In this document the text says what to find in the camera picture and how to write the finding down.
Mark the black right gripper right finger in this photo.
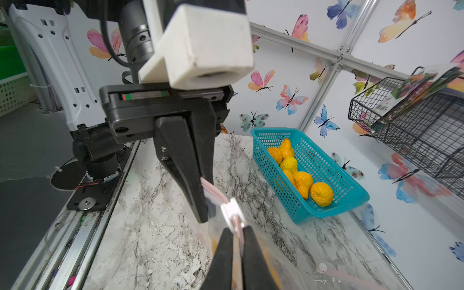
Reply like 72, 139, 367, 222
242, 226, 279, 290

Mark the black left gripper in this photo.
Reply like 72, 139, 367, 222
100, 83, 234, 223

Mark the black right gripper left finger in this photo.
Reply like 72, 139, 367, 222
200, 228, 233, 290

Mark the yellow pear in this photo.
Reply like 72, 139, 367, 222
267, 147, 284, 165
294, 172, 314, 200

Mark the orange pear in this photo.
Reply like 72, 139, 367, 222
279, 138, 295, 159

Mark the yellow lemon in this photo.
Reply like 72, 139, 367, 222
309, 182, 334, 207
283, 170, 296, 187

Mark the yellow-green pear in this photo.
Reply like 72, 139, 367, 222
280, 157, 298, 174

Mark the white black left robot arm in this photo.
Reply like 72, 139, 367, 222
6, 1, 233, 223

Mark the clear bag of lemons front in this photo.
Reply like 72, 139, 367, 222
199, 178, 380, 290

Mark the teal plastic basket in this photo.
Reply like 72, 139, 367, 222
250, 127, 370, 225

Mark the green plastic crate outside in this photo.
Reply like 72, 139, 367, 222
1, 26, 37, 117

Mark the seed packet in basket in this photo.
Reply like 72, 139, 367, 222
366, 63, 463, 128

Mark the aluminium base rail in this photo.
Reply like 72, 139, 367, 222
12, 141, 141, 290

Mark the black wire wall basket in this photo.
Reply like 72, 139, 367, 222
348, 70, 464, 203

